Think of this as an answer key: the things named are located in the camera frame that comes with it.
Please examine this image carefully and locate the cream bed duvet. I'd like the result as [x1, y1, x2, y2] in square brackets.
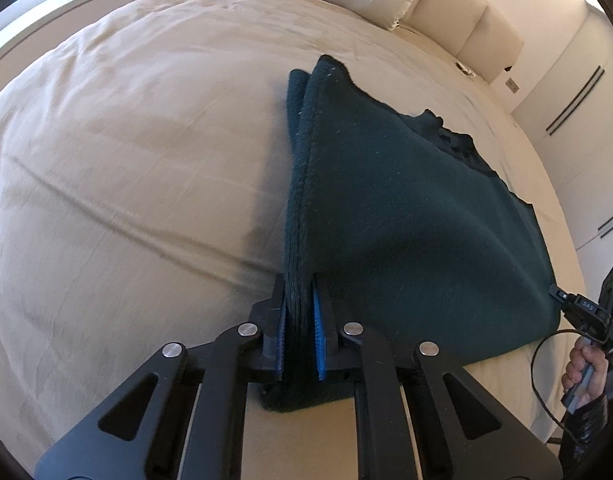
[0, 0, 585, 471]

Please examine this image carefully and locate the person's right forearm black sleeve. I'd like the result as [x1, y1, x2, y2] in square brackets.
[559, 394, 613, 479]

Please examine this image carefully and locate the black cable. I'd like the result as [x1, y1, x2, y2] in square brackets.
[529, 327, 587, 443]

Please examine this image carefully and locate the person's right hand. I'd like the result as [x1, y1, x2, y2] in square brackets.
[560, 336, 610, 404]

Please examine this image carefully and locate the white wardrobe with black handles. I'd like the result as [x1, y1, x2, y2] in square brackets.
[512, 10, 613, 296]

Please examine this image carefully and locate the dark teal knit sweater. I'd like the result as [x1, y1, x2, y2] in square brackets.
[261, 55, 560, 412]

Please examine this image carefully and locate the beige padded headboard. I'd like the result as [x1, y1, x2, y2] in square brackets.
[399, 0, 524, 84]

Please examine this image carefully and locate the wall socket plate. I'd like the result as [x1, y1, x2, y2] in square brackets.
[506, 78, 519, 93]

